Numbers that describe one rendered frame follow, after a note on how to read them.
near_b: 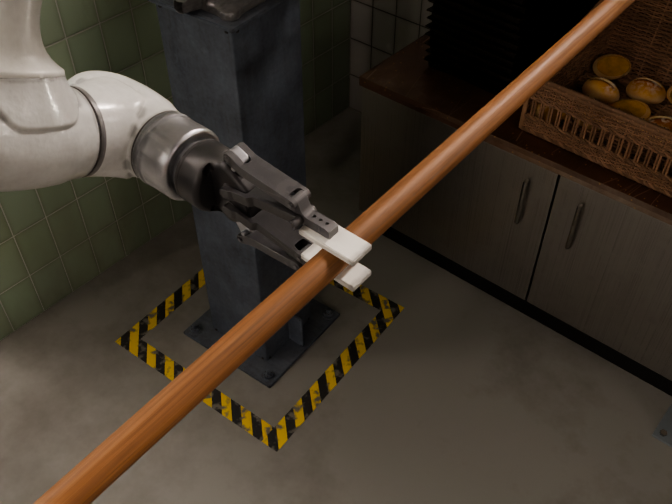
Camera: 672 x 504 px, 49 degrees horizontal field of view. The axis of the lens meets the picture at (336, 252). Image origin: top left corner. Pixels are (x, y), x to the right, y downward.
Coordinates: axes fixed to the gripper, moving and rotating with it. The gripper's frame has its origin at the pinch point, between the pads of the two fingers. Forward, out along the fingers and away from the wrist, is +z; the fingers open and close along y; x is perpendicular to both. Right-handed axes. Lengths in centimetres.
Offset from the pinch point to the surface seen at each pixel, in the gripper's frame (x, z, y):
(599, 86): -124, -19, 57
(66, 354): -3, -103, 115
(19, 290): -5, -122, 104
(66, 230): -24, -122, 95
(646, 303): -95, 16, 88
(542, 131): -102, -22, 59
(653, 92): -132, -7, 58
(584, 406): -80, 15, 117
